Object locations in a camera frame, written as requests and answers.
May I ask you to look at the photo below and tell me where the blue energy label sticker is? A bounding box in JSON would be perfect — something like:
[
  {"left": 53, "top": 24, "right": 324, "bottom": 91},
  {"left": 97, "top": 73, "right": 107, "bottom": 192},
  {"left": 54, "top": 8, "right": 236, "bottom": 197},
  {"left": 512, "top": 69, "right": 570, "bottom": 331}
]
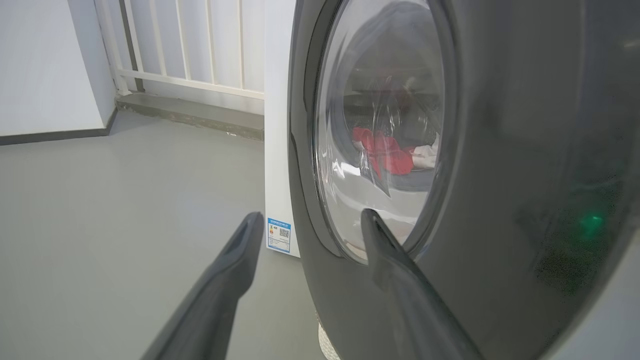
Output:
[{"left": 266, "top": 217, "right": 292, "bottom": 255}]

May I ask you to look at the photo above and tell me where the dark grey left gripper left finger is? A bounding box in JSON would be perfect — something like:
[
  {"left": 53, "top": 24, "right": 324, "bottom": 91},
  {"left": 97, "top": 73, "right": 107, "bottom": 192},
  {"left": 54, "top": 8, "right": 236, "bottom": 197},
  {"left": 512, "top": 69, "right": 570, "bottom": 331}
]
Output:
[{"left": 141, "top": 211, "right": 265, "bottom": 360}]

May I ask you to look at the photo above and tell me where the dark grey round washer door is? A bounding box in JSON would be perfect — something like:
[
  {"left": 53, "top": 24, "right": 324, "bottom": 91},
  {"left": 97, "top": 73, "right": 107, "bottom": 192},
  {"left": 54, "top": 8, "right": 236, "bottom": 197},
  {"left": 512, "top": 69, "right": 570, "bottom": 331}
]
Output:
[{"left": 287, "top": 0, "right": 640, "bottom": 360}]

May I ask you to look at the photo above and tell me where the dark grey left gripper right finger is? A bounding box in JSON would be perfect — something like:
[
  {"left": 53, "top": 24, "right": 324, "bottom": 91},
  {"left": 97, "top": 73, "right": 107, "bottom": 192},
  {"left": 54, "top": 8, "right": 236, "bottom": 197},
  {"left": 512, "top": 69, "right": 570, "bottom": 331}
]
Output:
[{"left": 360, "top": 208, "right": 484, "bottom": 360}]

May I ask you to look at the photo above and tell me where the white washing machine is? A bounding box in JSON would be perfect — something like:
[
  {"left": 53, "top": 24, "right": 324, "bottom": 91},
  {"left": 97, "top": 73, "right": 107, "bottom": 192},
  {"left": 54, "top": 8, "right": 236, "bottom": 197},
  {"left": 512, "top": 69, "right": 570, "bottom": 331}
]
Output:
[{"left": 263, "top": 0, "right": 640, "bottom": 360}]

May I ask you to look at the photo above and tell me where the white metal railing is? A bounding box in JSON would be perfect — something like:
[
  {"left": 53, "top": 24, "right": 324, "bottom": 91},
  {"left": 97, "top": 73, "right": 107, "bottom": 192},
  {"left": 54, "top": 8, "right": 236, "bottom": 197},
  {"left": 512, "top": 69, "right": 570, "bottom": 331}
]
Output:
[{"left": 94, "top": 0, "right": 266, "bottom": 101}]

